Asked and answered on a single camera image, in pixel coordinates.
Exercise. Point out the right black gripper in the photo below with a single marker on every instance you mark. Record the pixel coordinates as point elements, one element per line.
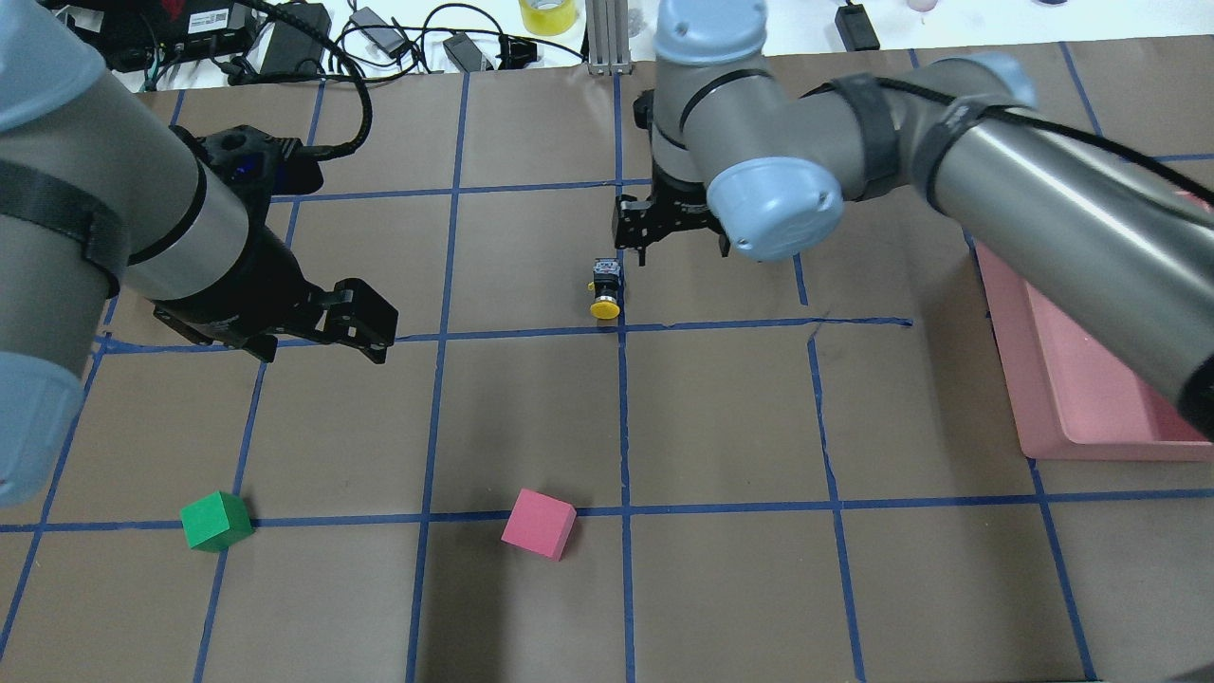
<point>675,207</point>

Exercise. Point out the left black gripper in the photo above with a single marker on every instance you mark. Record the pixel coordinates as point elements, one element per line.
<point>248,285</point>

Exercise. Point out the yellow push button switch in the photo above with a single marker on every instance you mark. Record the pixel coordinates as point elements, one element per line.
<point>607,288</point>

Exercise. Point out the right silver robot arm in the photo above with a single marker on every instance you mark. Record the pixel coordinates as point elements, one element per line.
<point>1113,237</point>

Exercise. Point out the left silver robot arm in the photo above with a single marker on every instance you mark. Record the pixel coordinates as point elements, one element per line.
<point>99,195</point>

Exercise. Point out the green cube centre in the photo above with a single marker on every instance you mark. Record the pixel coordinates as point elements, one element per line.
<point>215,522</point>

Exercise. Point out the brown paper table cover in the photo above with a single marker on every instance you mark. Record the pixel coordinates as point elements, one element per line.
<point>806,470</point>

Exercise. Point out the yellow tape roll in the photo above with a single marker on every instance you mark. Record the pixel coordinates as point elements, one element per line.
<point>548,17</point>

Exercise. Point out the black power adapter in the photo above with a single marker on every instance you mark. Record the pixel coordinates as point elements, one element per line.
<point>293,52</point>

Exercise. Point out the pink cube near centre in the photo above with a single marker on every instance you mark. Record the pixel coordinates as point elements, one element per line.
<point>540,524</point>

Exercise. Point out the pink plastic bin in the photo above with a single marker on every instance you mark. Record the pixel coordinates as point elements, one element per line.
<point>1072,399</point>

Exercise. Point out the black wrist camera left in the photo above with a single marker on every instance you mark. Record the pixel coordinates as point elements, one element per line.
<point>255,164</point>

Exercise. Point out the aluminium frame post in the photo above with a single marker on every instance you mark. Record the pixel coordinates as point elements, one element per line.
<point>607,38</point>

